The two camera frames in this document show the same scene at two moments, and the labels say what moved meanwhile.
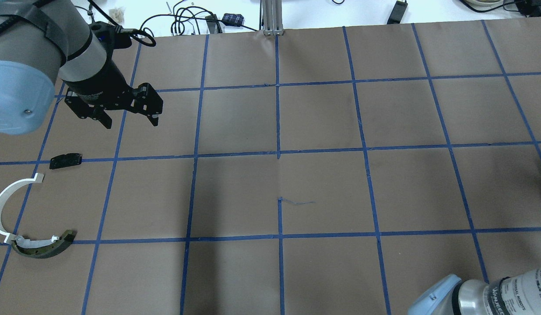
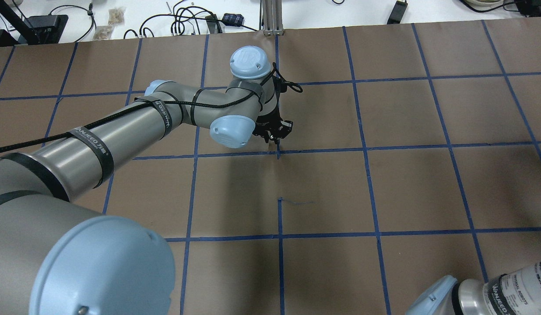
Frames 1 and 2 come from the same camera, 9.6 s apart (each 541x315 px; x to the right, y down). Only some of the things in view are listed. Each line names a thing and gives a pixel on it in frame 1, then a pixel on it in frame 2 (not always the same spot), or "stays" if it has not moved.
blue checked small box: x=232 y=19 stays
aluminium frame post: x=272 y=17 stays
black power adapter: x=397 y=12 stays
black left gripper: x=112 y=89 -> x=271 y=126
